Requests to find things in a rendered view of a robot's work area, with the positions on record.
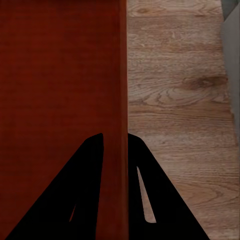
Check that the storage box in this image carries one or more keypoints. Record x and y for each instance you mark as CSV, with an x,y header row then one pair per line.
x,y
63,79

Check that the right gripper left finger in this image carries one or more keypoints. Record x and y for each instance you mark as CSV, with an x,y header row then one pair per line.
x,y
68,208

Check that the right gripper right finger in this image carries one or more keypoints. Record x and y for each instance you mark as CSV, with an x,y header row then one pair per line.
x,y
174,220

